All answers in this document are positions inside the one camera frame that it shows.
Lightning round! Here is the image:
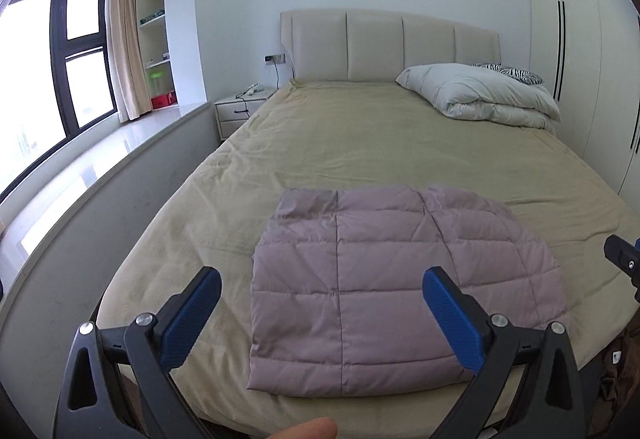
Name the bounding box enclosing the black power cable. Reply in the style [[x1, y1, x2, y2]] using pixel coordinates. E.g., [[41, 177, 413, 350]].
[[271, 60, 297, 91]]

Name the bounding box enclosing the beige curtain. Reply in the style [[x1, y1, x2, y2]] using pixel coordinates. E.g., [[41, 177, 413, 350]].
[[107, 0, 152, 122]]

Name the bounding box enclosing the zebra print pillow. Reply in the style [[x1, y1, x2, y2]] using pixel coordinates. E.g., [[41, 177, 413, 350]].
[[470, 62, 544, 85]]

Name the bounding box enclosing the white nightstand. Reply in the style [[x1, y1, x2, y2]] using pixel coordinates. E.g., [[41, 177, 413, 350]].
[[215, 86, 277, 142]]

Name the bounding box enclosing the white window ledge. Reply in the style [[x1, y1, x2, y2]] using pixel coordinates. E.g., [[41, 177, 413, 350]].
[[0, 101, 221, 315]]

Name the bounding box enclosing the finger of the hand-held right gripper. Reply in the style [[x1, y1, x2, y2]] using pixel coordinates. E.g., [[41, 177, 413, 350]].
[[603, 234, 640, 303]]

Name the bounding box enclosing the black framed window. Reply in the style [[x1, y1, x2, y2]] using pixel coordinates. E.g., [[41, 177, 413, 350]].
[[0, 0, 119, 206]]

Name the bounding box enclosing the folded white duvet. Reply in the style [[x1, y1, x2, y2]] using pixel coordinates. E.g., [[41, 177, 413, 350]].
[[396, 63, 562, 129]]

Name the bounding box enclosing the white wardrobe with black handles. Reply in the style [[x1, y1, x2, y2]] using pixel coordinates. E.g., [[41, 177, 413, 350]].
[[525, 0, 640, 200]]

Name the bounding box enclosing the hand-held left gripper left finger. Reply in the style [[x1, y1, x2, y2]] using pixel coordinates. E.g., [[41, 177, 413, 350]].
[[52, 265, 222, 439]]

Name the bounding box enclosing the dark brown cloth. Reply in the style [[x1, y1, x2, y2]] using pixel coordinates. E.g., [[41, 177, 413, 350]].
[[597, 331, 640, 422]]

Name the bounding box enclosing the bed with beige sheet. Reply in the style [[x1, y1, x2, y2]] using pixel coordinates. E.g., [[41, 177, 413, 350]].
[[95, 79, 640, 425]]

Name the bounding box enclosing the mauve quilted hooded jacket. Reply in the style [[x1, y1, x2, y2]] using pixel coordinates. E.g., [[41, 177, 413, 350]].
[[246, 186, 568, 399]]

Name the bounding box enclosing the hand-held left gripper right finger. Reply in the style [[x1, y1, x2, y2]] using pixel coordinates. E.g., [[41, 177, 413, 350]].
[[422, 266, 586, 439]]

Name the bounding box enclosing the cream padded headboard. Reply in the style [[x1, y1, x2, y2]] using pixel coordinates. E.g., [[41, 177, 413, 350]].
[[280, 9, 501, 83]]

